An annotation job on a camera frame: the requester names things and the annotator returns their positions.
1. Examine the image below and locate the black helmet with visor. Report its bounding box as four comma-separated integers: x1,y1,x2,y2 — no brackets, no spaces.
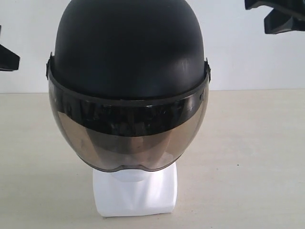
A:
46,0,210,172

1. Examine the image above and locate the white mannequin head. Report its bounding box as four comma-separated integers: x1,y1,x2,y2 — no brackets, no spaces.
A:
92,163,178,217

